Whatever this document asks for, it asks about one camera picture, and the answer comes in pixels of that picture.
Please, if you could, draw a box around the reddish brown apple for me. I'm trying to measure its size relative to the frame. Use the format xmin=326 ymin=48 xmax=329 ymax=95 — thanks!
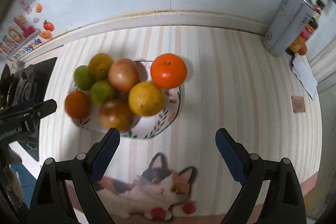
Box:
xmin=108 ymin=58 xmax=141 ymax=93

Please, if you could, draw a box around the dark sauce bottle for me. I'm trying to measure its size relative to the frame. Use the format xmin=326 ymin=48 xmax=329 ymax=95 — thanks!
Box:
xmin=285 ymin=0 xmax=326 ymax=55

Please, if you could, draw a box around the silver metal can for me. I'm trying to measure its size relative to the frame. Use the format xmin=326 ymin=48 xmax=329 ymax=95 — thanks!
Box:
xmin=263 ymin=0 xmax=316 ymax=57

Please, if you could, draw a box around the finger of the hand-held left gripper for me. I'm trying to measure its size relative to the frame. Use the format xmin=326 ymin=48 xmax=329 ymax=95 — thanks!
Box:
xmin=0 ymin=99 xmax=58 ymax=122

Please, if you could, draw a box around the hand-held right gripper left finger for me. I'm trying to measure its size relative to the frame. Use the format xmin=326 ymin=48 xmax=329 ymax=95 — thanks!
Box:
xmin=27 ymin=127 xmax=121 ymax=224

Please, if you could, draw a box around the colourful wall sticker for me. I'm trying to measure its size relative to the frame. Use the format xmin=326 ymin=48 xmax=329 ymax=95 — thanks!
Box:
xmin=0 ymin=0 xmax=56 ymax=63

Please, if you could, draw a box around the large orange tangerine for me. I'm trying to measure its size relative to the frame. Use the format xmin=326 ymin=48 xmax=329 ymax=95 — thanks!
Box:
xmin=150 ymin=53 xmax=188 ymax=89

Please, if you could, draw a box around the black gas stove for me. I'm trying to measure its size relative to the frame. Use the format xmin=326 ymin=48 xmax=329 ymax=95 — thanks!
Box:
xmin=0 ymin=56 xmax=58 ymax=161

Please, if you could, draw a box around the white folded cloth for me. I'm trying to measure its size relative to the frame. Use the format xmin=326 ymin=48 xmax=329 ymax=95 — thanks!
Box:
xmin=289 ymin=55 xmax=319 ymax=101

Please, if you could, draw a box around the striped cat print tablecloth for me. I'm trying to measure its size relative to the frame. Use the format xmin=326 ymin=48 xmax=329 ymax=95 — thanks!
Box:
xmin=39 ymin=25 xmax=323 ymax=220

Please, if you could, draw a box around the small brown card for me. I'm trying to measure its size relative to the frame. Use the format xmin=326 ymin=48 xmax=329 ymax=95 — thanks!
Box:
xmin=291 ymin=96 xmax=307 ymax=114

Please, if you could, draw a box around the large yellow citrus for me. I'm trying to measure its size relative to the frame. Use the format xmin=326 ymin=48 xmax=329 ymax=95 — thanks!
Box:
xmin=128 ymin=81 xmax=165 ymax=117

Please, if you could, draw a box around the small orange tangerine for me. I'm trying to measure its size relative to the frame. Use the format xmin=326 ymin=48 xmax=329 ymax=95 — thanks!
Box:
xmin=64 ymin=91 xmax=91 ymax=120

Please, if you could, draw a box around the brown-red apple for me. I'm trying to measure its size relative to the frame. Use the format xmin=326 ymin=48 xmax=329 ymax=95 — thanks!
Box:
xmin=98 ymin=98 xmax=135 ymax=133

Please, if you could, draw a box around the floral oval ceramic plate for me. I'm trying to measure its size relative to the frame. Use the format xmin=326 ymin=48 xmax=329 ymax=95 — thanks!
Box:
xmin=69 ymin=60 xmax=181 ymax=139

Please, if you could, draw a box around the small yellow citrus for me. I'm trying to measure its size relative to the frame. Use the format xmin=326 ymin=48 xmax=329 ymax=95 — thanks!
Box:
xmin=88 ymin=52 xmax=114 ymax=81

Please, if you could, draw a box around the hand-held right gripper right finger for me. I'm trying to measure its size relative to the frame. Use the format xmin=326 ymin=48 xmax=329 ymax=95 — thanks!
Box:
xmin=215 ymin=128 xmax=307 ymax=224

